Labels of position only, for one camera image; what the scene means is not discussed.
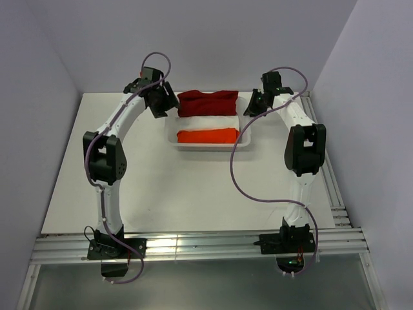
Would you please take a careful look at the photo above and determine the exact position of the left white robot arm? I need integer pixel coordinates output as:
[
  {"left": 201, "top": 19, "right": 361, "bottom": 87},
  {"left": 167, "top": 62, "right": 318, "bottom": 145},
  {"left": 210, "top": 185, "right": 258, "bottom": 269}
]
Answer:
[{"left": 83, "top": 82, "right": 179, "bottom": 258}]

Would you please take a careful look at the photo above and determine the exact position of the purple cable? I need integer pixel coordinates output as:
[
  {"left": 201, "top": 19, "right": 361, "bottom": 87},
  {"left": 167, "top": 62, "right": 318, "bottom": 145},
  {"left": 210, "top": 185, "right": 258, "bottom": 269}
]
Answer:
[
  {"left": 229, "top": 66, "right": 319, "bottom": 277},
  {"left": 83, "top": 51, "right": 172, "bottom": 285}
]

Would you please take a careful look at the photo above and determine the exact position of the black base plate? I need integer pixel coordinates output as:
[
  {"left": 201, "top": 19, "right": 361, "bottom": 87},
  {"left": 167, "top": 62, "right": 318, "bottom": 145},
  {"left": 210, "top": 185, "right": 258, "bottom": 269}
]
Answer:
[
  {"left": 254, "top": 232, "right": 316, "bottom": 254},
  {"left": 87, "top": 238, "right": 146, "bottom": 261}
]

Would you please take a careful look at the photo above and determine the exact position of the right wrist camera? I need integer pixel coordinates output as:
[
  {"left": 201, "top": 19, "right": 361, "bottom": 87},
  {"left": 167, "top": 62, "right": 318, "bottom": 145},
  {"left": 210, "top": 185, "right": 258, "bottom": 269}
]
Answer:
[{"left": 261, "top": 71, "right": 283, "bottom": 96}]

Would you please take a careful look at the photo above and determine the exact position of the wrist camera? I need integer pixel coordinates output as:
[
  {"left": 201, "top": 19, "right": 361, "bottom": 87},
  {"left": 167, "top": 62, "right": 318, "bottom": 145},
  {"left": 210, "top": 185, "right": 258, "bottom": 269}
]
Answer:
[
  {"left": 261, "top": 71, "right": 283, "bottom": 96},
  {"left": 123, "top": 67, "right": 164, "bottom": 94}
]

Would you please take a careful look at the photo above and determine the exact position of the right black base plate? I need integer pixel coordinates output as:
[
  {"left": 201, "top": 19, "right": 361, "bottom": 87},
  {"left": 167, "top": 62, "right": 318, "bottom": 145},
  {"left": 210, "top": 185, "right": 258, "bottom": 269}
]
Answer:
[{"left": 254, "top": 232, "right": 316, "bottom": 254}]

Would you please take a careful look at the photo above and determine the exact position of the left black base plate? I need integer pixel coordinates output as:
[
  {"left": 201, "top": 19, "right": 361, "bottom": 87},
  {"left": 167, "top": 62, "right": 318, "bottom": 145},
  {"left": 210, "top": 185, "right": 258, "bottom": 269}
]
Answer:
[{"left": 87, "top": 238, "right": 146, "bottom": 261}]

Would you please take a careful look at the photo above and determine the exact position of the white plastic basket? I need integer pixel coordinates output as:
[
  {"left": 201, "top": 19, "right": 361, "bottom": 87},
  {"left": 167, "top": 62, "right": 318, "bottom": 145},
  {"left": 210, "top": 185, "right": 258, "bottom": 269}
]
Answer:
[{"left": 164, "top": 92, "right": 252, "bottom": 152}]

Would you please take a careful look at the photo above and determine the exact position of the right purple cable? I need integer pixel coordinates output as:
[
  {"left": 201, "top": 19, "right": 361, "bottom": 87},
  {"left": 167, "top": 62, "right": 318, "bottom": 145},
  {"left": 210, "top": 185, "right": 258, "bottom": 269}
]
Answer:
[{"left": 229, "top": 66, "right": 319, "bottom": 277}]

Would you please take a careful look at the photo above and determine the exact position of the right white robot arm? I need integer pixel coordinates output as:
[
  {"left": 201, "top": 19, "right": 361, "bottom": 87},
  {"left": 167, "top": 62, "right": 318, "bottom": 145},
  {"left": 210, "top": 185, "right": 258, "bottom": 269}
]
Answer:
[{"left": 244, "top": 87, "right": 327, "bottom": 252}]

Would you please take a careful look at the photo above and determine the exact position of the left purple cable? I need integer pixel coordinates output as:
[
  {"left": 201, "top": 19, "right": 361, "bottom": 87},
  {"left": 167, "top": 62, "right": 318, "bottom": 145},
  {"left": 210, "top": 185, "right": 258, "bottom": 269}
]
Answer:
[{"left": 83, "top": 51, "right": 172, "bottom": 285}]

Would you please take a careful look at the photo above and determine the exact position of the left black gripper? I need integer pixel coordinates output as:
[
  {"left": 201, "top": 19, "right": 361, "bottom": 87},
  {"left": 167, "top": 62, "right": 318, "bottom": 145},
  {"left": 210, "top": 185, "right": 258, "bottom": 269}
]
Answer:
[{"left": 149, "top": 82, "right": 180, "bottom": 119}]

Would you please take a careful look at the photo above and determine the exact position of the dark red t-shirt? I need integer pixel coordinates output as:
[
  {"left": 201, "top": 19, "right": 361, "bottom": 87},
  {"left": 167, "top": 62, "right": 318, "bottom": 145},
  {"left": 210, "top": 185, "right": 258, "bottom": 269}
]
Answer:
[{"left": 177, "top": 90, "right": 239, "bottom": 118}]

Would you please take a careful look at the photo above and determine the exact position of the rolled orange t-shirt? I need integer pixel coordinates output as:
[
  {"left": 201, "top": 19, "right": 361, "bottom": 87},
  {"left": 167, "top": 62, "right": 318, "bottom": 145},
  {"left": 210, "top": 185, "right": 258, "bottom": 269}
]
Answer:
[{"left": 177, "top": 128, "right": 239, "bottom": 144}]

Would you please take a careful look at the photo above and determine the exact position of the aluminium rail frame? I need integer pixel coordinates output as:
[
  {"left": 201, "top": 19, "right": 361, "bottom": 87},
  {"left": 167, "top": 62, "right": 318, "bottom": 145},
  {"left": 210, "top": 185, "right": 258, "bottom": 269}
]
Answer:
[{"left": 17, "top": 93, "right": 387, "bottom": 309}]

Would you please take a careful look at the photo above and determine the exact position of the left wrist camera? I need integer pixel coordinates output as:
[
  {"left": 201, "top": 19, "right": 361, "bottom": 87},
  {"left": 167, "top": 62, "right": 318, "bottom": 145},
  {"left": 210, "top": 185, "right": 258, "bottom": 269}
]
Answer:
[{"left": 123, "top": 67, "right": 164, "bottom": 94}]

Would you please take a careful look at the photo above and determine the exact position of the rolled white t-shirt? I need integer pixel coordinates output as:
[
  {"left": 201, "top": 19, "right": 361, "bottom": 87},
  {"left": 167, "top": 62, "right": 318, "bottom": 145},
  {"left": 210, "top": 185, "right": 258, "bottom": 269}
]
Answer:
[{"left": 177, "top": 112, "right": 239, "bottom": 130}]

